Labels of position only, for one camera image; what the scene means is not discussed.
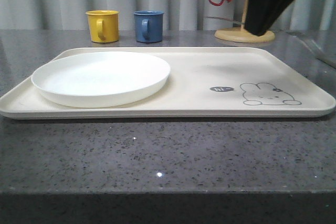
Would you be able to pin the yellow mug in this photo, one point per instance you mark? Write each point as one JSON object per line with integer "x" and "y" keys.
{"x": 103, "y": 25}

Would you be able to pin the silver fork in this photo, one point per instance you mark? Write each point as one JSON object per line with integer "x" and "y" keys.
{"x": 226, "y": 19}

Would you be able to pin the blue mug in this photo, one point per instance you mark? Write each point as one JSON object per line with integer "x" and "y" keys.
{"x": 148, "y": 26}

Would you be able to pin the white round plate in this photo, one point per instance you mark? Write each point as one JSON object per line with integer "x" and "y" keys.
{"x": 101, "y": 79}

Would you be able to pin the wooden mug tree stand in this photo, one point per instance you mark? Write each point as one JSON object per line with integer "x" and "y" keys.
{"x": 240, "y": 34}

